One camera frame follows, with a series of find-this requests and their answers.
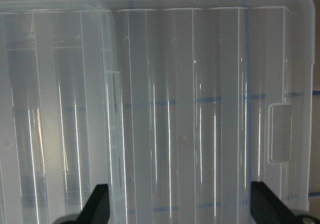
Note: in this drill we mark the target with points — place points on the clear plastic storage box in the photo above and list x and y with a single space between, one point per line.
61 112

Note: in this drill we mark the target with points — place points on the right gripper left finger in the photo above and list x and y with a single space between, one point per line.
95 211

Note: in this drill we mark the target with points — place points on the clear plastic box lid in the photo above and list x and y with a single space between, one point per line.
216 94

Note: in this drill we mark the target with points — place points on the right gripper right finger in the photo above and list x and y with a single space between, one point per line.
267 208

